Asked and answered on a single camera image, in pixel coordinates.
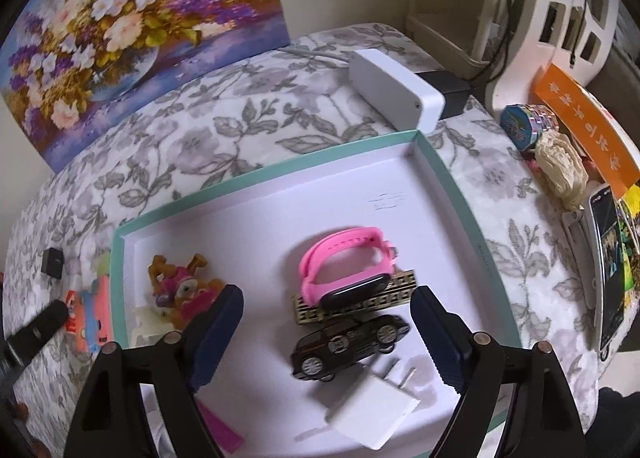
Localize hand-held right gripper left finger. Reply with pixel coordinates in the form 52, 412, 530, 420
64, 284, 244, 458

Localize flower painting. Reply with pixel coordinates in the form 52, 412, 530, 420
0, 0, 292, 174

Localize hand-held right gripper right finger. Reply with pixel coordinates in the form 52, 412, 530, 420
410, 286, 588, 458

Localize white tray teal rim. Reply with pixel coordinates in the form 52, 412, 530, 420
110, 129, 521, 458

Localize yellow green printed card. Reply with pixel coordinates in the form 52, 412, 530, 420
617, 183, 640, 299

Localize small red bottle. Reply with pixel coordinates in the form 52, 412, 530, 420
65, 288, 83, 336

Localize orange and blue toy knife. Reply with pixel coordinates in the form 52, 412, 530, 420
77, 250, 115, 355

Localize black toy car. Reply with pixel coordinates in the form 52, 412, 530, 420
290, 314, 412, 383

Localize black power adapter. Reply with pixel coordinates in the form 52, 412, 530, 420
415, 70, 472, 119

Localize black cube charger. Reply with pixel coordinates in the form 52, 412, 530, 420
42, 247, 65, 279

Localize smartphone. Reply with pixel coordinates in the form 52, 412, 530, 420
587, 183, 632, 354

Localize dark cloth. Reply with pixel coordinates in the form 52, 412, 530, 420
585, 387, 640, 458

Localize orange printed box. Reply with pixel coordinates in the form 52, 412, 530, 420
531, 63, 640, 199

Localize yellow pink toy figure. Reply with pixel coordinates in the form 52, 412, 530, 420
147, 253, 226, 329

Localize cream shelf rack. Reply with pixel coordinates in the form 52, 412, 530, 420
407, 0, 516, 81

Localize grey floral blanket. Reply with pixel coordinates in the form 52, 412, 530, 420
2, 23, 601, 458

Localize cream hair claw clip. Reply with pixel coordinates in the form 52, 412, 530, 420
132, 305, 188, 346

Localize white wall charger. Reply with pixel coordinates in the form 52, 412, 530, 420
320, 358, 421, 451

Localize blue round tin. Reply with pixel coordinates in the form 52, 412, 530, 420
500, 104, 536, 151

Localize cream fabric flower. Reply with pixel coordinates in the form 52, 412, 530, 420
535, 130, 591, 209

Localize pink smartwatch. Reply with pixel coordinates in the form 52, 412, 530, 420
299, 226, 399, 310

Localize white power adapter box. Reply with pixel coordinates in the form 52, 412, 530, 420
348, 49, 446, 131

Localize silver flat case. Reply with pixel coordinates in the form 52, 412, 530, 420
562, 208, 601, 309

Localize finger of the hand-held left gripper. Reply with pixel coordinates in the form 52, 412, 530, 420
4, 300, 70, 370

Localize magenta plastic stick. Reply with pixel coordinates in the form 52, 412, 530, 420
195, 395, 244, 454

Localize iridescent round tin stack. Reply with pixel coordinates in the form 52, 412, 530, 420
522, 105, 558, 139

